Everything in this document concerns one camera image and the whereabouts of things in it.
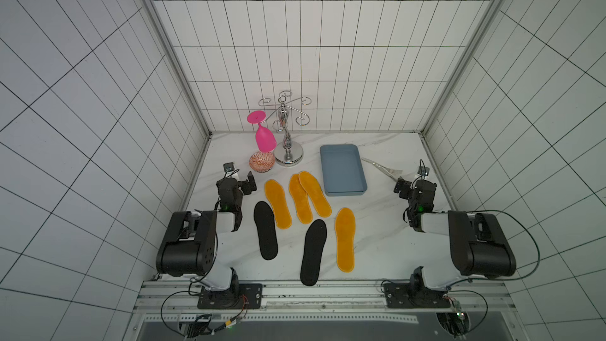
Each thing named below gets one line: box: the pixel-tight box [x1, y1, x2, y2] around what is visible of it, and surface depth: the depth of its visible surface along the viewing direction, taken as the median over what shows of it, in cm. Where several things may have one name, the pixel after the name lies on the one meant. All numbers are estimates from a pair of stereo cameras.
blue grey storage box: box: [319, 143, 368, 197], surface depth 104 cm
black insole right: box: [299, 218, 328, 287], surface depth 83 cm
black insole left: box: [253, 200, 279, 261], surface depth 89 cm
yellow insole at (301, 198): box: [288, 173, 314, 225], surface depth 97 cm
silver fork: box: [361, 157, 404, 177], surface depth 106 cm
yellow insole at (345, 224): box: [334, 206, 356, 274], surface depth 87 cm
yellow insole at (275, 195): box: [264, 179, 292, 230], surface depth 97 cm
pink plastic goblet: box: [246, 110, 277, 154], surface depth 94 cm
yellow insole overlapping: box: [298, 170, 333, 218], surface depth 99 cm
